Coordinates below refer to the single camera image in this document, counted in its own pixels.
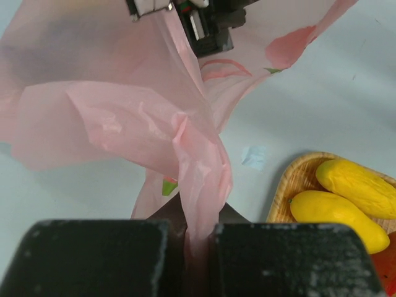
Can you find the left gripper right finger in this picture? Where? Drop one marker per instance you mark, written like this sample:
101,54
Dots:
288,259

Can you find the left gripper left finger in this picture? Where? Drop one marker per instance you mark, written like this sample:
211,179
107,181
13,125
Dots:
101,257

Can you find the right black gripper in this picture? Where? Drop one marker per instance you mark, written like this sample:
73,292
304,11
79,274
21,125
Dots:
206,24

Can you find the yellow fake mango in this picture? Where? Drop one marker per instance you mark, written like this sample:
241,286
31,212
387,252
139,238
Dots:
325,207

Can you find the woven bamboo tray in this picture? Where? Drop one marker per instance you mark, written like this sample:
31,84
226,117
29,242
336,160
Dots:
299,176

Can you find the fake watermelon slice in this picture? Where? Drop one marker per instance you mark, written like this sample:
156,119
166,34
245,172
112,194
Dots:
384,263

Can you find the pink plastic bag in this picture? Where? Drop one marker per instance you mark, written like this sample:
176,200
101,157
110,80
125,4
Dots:
80,82

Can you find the fake yellow banana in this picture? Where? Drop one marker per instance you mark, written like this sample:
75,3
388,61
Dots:
369,192

